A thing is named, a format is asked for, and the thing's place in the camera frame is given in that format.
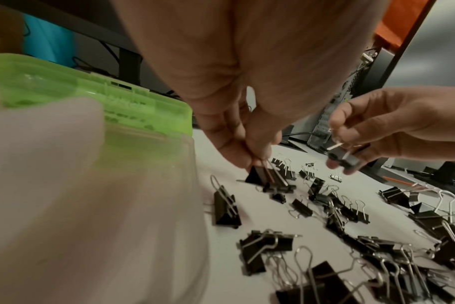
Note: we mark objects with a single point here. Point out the person's left hand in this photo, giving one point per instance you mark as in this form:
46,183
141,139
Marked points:
250,59

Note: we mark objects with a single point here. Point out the person's right hand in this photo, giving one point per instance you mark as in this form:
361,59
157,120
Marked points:
400,124

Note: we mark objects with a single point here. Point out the pile of small black binder clips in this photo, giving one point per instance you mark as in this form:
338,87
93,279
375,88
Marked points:
327,276

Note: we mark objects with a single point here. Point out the black red-striped monitor stand base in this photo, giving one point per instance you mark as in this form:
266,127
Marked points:
381,170

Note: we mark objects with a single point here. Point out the black mini desktop computer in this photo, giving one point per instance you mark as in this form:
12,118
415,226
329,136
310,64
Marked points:
381,68

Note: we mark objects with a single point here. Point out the black computer monitor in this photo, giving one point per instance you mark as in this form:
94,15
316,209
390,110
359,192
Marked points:
437,44
100,29

